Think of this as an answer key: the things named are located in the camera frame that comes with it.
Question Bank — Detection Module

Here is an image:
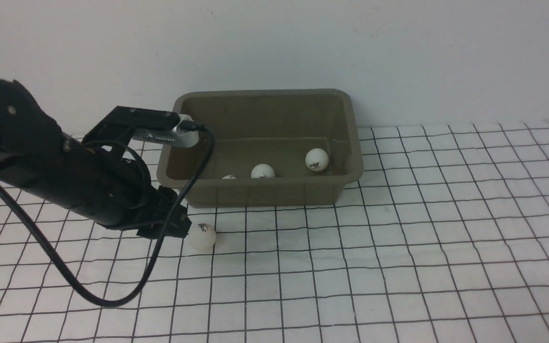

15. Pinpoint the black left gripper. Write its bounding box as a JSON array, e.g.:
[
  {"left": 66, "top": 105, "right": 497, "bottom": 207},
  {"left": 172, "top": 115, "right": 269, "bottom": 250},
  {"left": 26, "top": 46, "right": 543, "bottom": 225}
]
[{"left": 32, "top": 135, "right": 192, "bottom": 240}]

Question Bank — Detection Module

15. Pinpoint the white ball with logo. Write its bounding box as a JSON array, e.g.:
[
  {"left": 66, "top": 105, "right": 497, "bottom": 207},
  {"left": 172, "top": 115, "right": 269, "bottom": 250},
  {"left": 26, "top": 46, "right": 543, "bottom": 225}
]
[{"left": 185, "top": 223, "right": 216, "bottom": 252}]

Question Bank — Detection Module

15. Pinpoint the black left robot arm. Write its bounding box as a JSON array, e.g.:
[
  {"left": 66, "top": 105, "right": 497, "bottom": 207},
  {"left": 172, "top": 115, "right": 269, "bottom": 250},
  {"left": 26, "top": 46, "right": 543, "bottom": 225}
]
[{"left": 0, "top": 80, "right": 180, "bottom": 239}]

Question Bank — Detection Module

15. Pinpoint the olive plastic bin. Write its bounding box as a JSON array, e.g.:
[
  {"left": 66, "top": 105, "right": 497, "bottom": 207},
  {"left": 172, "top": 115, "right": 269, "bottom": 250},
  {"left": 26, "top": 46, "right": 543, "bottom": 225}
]
[{"left": 173, "top": 89, "right": 364, "bottom": 208}]

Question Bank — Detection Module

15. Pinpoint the white black-grid tablecloth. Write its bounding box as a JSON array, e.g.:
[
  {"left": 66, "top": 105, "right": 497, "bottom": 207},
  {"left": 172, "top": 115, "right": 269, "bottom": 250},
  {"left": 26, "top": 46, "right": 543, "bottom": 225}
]
[{"left": 0, "top": 123, "right": 549, "bottom": 343}]

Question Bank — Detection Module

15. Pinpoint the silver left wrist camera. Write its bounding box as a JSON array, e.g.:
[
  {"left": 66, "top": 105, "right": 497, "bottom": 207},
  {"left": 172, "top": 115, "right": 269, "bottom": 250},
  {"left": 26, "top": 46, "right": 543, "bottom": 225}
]
[{"left": 84, "top": 106, "right": 200, "bottom": 149}]

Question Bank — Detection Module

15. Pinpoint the black left camera cable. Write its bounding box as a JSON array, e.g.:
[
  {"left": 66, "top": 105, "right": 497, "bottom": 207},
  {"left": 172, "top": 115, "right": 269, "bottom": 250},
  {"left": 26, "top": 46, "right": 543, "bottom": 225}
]
[{"left": 0, "top": 121, "right": 216, "bottom": 308}]

